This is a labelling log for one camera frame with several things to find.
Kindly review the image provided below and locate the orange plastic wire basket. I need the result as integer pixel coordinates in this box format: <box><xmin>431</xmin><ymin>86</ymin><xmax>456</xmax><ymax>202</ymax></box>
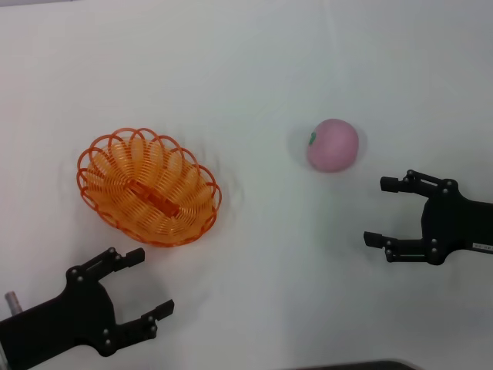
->
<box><xmin>75</xmin><ymin>126</ymin><xmax>223</xmax><ymax>248</ymax></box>

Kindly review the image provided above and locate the pink toy peach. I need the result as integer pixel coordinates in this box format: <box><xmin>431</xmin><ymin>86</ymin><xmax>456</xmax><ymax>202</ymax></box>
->
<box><xmin>306</xmin><ymin>118</ymin><xmax>361</xmax><ymax>173</ymax></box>

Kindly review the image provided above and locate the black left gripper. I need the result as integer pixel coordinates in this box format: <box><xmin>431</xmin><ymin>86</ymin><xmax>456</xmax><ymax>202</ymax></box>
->
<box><xmin>0</xmin><ymin>247</ymin><xmax>176</xmax><ymax>359</ymax></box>

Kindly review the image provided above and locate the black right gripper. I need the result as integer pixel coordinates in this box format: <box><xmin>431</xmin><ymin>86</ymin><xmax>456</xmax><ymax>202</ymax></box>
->
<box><xmin>363</xmin><ymin>169</ymin><xmax>493</xmax><ymax>267</ymax></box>

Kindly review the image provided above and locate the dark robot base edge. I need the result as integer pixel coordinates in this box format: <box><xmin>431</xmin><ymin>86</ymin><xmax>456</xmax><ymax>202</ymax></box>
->
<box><xmin>298</xmin><ymin>358</ymin><xmax>419</xmax><ymax>370</ymax></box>

